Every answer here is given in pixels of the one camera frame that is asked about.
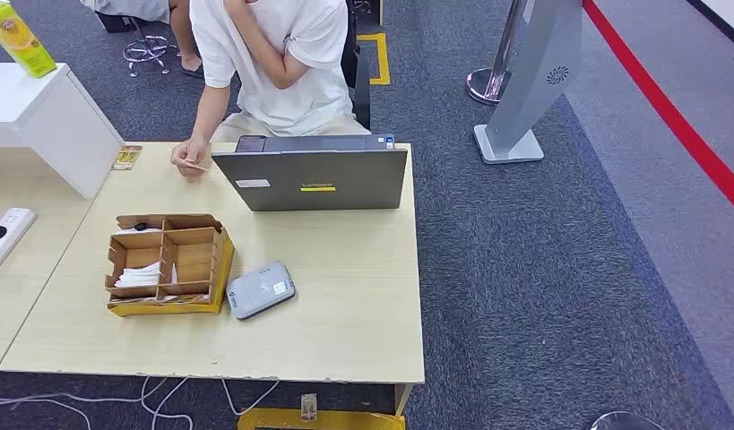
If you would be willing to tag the chrome stanchion pole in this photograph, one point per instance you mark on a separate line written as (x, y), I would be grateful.
(491, 83)

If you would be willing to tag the white shelf unit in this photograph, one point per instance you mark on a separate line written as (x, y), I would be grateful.
(52, 118)

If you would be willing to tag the person's right hand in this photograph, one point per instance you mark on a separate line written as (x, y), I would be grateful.
(189, 155)

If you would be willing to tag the small black object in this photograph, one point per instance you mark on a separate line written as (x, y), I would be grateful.
(140, 227)

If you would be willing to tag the person's left forearm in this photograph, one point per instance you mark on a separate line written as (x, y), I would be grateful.
(259, 47)

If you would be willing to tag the chrome stool base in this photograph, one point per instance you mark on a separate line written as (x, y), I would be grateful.
(147, 50)

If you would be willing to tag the white room key cards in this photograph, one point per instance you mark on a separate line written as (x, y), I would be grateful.
(138, 277)

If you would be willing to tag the grey card reader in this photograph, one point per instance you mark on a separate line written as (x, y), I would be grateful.
(259, 291)

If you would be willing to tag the patterned ID card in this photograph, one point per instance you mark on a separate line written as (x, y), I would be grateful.
(198, 167)

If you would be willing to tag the grey kiosk stand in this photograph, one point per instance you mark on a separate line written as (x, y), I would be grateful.
(533, 77)

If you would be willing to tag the patterned card stack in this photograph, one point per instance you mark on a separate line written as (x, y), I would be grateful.
(182, 298)

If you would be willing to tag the grey Lenovo laptop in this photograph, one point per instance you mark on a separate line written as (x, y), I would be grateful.
(319, 178)

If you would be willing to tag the person's right forearm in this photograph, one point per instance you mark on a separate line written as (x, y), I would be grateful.
(209, 116)

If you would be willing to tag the white power strip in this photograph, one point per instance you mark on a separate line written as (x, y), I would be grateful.
(10, 234)

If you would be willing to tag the chrome stanchion base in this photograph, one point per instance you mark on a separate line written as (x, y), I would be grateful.
(625, 422)

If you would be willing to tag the black office chair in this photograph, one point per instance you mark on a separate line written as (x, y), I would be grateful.
(362, 89)

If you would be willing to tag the cardboard divider box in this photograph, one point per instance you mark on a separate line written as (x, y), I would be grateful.
(191, 261)

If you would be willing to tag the yellow-green drink carton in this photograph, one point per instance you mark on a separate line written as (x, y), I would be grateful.
(19, 41)

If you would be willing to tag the person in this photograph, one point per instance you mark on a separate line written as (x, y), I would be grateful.
(182, 30)
(295, 77)

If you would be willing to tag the wooden table leg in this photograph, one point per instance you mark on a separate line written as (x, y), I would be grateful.
(403, 397)

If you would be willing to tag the dark smartphone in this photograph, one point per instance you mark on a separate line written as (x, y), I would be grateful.
(251, 144)

